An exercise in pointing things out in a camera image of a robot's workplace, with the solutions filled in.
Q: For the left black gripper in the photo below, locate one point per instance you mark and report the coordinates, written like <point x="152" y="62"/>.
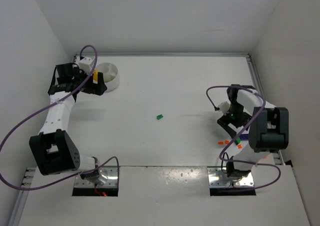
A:
<point x="88" y="82"/>

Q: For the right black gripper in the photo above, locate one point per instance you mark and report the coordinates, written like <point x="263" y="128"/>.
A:
<point x="227" y="121"/>

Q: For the dark green lego brick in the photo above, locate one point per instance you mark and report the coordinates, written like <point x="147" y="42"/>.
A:
<point x="237" y="141"/>

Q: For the yellow lego brick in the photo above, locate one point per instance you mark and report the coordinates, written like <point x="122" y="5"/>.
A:
<point x="95" y="76"/>

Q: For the small green lego piece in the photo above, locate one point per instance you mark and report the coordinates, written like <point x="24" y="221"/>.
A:
<point x="158" y="117"/>

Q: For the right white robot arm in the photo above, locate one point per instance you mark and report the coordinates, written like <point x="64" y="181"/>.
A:
<point x="267" y="126"/>

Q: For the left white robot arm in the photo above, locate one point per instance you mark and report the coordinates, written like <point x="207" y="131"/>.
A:
<point x="53" y="149"/>

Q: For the blue lego brick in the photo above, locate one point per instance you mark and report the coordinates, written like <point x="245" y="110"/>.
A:
<point x="244" y="137"/>

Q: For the white divided round container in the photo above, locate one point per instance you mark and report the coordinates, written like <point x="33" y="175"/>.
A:
<point x="111" y="75"/>

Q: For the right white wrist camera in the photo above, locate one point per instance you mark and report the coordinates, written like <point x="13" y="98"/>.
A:
<point x="223" y="107"/>

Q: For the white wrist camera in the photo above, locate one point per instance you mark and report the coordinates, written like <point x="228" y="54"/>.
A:
<point x="223" y="107"/>
<point x="86" y="64"/>

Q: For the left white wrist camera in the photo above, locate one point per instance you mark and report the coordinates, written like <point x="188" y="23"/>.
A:
<point x="86" y="64"/>

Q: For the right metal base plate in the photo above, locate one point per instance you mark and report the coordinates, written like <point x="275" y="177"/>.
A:
<point x="218" y="179"/>

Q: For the metal base plate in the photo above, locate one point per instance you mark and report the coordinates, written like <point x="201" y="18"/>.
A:
<point x="218" y="179"/>
<point x="103" y="178"/>

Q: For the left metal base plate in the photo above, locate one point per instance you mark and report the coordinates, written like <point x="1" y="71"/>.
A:
<point x="103" y="178"/>

